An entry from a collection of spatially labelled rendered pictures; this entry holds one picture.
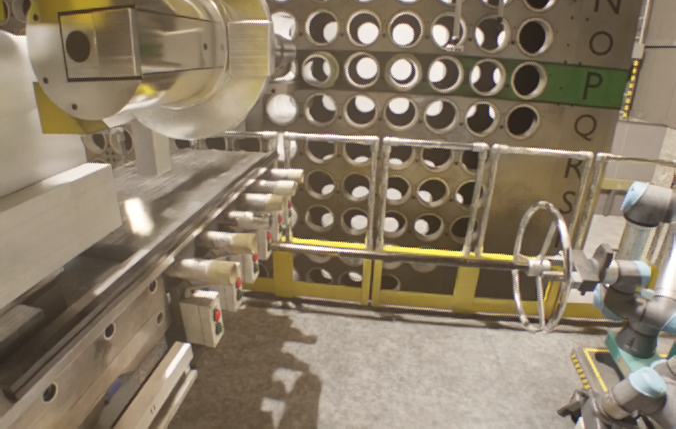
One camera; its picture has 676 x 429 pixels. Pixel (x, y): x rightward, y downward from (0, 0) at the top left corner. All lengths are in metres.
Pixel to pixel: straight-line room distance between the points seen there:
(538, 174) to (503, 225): 0.46
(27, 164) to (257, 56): 0.44
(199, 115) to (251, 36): 0.21
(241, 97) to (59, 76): 0.33
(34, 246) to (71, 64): 0.29
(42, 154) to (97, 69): 0.24
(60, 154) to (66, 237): 0.16
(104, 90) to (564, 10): 2.74
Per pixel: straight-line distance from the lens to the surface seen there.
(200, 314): 1.13
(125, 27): 0.56
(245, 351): 2.06
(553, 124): 2.97
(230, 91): 0.80
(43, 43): 0.68
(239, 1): 0.79
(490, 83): 3.41
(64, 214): 0.74
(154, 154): 1.15
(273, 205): 1.46
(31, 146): 0.78
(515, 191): 3.01
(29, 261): 0.70
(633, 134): 11.09
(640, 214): 1.55
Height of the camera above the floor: 1.41
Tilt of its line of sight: 21 degrees down
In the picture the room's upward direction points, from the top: 1 degrees clockwise
